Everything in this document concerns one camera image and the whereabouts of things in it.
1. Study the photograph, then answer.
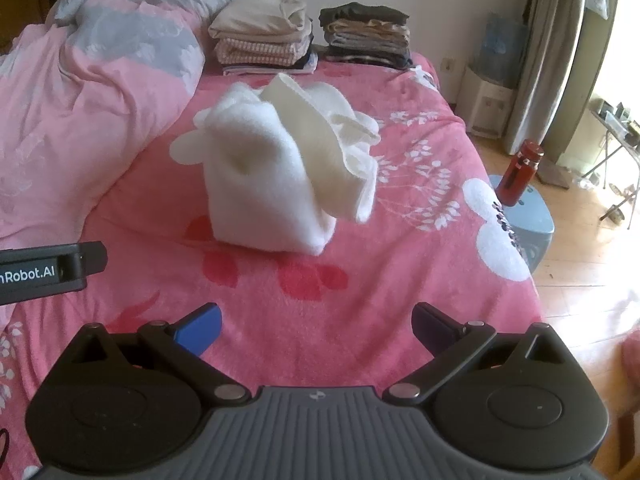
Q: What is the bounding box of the white deer print sweater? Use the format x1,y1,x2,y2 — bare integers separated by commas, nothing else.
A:
169,72,381,257

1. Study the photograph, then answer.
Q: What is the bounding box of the white water dispenser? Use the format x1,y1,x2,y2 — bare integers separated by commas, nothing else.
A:
462,62,516,138

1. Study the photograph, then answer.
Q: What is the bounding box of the pink floral blanket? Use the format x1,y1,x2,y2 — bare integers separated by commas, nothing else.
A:
0,52,543,480

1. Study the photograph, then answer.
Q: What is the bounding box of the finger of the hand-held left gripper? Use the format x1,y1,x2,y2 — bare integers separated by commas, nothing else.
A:
62,241,108,276

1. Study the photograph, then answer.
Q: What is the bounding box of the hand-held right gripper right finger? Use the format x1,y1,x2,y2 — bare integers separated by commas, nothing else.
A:
385,302,574,405

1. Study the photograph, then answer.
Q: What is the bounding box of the pink and grey quilt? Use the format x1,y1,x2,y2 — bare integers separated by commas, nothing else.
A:
0,0,233,326

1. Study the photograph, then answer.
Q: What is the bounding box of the blue water jug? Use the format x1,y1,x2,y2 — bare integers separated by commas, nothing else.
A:
480,12,530,86

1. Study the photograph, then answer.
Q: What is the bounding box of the stack of light folded clothes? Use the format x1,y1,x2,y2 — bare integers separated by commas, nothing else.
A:
207,0,318,77

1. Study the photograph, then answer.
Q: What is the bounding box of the stack of dark folded clothes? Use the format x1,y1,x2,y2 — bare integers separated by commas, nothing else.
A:
318,2,415,70

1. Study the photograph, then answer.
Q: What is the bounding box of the beige curtain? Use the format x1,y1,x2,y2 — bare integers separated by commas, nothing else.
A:
502,0,588,163

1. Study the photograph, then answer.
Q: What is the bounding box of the folding table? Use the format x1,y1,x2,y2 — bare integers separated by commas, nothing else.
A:
582,100,640,231

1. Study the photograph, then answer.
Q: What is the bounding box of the light blue plastic stool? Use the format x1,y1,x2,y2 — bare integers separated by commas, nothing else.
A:
487,174,555,273

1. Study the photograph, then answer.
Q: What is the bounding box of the red bottle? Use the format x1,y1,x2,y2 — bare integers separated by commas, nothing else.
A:
495,140,545,207

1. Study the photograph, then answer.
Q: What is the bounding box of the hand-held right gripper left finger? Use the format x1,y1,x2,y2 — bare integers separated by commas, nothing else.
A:
65,302,252,405

